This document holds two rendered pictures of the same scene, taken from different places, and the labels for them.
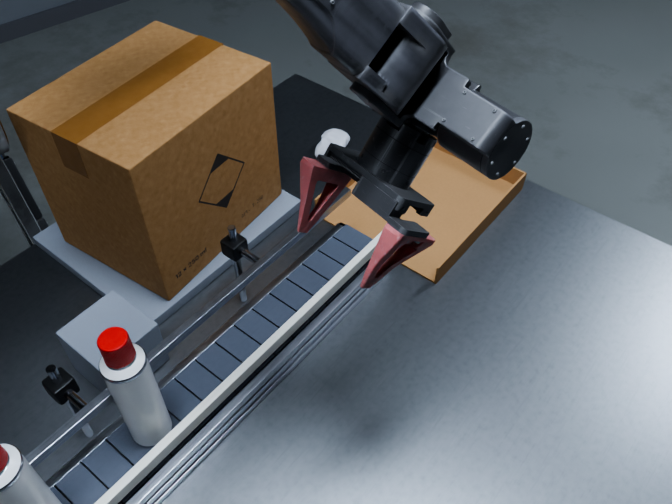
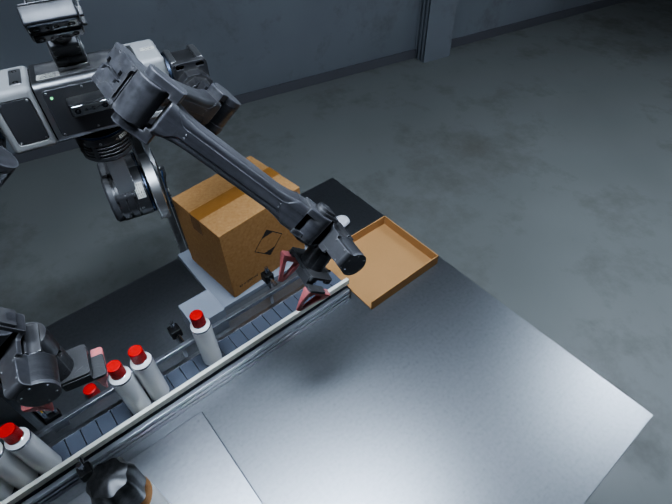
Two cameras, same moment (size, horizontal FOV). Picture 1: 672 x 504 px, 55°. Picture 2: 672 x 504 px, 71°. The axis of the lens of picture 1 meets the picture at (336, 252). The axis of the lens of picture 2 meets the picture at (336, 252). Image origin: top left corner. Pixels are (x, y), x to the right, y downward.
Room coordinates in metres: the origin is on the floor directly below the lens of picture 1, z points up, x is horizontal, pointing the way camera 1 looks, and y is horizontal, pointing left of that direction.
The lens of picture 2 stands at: (-0.21, -0.25, 2.03)
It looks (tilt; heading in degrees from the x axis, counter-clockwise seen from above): 47 degrees down; 13
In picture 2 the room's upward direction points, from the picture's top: 1 degrees counter-clockwise
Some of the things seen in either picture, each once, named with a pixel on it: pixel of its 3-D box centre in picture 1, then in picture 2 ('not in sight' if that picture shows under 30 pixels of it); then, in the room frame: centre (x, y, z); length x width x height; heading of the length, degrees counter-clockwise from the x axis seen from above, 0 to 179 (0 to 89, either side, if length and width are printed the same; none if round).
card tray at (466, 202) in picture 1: (421, 193); (378, 259); (0.88, -0.16, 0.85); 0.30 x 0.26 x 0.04; 141
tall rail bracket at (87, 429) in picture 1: (82, 412); (183, 344); (0.40, 0.32, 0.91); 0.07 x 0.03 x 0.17; 51
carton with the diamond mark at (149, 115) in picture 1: (162, 156); (243, 225); (0.82, 0.28, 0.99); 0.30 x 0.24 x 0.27; 147
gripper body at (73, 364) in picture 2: not in sight; (51, 364); (0.10, 0.32, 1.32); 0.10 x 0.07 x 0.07; 130
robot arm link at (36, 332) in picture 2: not in sight; (34, 348); (0.10, 0.31, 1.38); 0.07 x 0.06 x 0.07; 40
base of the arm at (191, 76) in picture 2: not in sight; (197, 89); (0.81, 0.32, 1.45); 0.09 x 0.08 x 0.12; 130
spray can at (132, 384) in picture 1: (134, 388); (205, 337); (0.39, 0.24, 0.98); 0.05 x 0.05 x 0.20
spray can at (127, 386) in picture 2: not in sight; (128, 387); (0.23, 0.36, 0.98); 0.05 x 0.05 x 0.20
